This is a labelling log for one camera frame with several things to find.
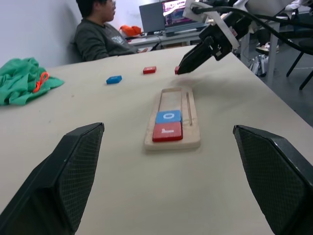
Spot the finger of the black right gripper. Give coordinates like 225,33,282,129
177,41,209,75
181,46,218,74

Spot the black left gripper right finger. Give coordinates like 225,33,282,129
233,124,313,235

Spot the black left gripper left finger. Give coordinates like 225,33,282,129
0,122,105,235

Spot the wooden letter tray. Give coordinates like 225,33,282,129
143,87,202,151

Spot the blue letter block o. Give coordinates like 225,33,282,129
155,110,183,124

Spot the red letter block r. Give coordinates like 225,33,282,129
152,122,184,143

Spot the white office desk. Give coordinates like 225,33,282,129
124,28,209,51

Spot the laptop with pink screen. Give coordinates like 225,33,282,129
161,0,209,32

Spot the crumpled plastic bag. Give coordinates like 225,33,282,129
248,54,268,77

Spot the grey computer monitor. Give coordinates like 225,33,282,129
138,2,167,34

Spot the white desk leg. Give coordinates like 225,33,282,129
266,24,280,84

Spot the orange bag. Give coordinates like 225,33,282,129
118,24,143,36

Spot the person in grey sweater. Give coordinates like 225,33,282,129
72,0,149,62

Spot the green cloth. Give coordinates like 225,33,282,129
0,57,65,107

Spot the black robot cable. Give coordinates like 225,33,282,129
192,6,313,53

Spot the orange cord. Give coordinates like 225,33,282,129
32,71,50,94

